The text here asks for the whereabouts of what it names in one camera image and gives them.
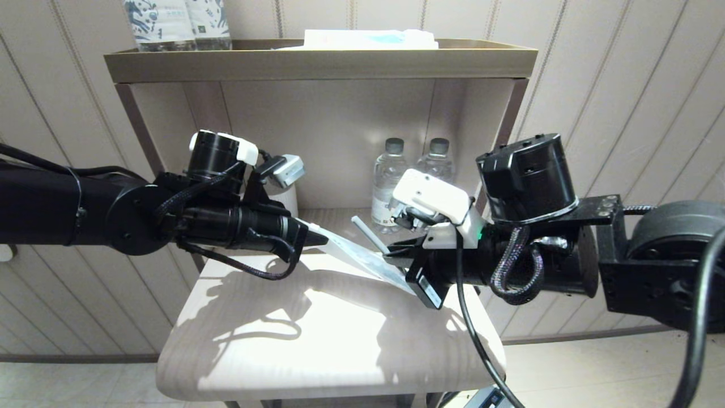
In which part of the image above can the white floral zip pouch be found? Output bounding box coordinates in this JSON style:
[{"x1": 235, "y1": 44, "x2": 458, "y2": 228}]
[{"x1": 309, "y1": 224, "x2": 420, "y2": 295}]

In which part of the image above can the grey toothbrush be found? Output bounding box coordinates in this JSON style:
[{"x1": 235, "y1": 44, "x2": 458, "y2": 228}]
[{"x1": 351, "y1": 215, "x2": 393, "y2": 256}]

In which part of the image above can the white ribbed ceramic mug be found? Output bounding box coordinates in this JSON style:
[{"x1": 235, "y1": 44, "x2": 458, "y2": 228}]
[{"x1": 278, "y1": 184, "x2": 299, "y2": 219}]

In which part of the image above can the clear water bottle grey cap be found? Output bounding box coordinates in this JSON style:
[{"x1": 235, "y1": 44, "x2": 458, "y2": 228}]
[
  {"x1": 416, "y1": 138, "x2": 455, "y2": 183},
  {"x1": 371, "y1": 138, "x2": 410, "y2": 233}
]

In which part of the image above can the silver power adapter box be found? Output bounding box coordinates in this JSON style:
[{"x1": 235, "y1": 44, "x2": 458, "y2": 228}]
[{"x1": 464, "y1": 386, "x2": 510, "y2": 408}]

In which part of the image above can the beige wooden shelf cabinet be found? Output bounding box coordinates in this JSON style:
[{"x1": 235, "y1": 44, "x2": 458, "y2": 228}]
[{"x1": 105, "y1": 39, "x2": 539, "y2": 408}]

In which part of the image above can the white packet with blue stripe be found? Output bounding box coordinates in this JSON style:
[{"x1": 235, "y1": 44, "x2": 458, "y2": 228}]
[{"x1": 278, "y1": 30, "x2": 440, "y2": 52}]

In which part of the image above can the water bottle blue floral label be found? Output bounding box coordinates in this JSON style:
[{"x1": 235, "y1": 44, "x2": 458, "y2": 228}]
[
  {"x1": 187, "y1": 0, "x2": 232, "y2": 52},
  {"x1": 123, "y1": 0, "x2": 196, "y2": 53}
]

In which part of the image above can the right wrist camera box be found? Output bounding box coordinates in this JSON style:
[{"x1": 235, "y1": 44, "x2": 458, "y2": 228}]
[{"x1": 391, "y1": 169, "x2": 482, "y2": 250}]

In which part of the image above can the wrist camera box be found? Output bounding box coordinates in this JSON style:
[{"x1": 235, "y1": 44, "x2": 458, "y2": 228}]
[
  {"x1": 266, "y1": 154, "x2": 305, "y2": 189},
  {"x1": 391, "y1": 169, "x2": 482, "y2": 250}
]

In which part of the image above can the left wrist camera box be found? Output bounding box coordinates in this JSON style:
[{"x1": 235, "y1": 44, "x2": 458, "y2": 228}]
[{"x1": 266, "y1": 154, "x2": 305, "y2": 189}]

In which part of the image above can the braided right arm cable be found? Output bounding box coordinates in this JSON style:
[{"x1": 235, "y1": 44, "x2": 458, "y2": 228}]
[{"x1": 490, "y1": 224, "x2": 544, "y2": 305}]

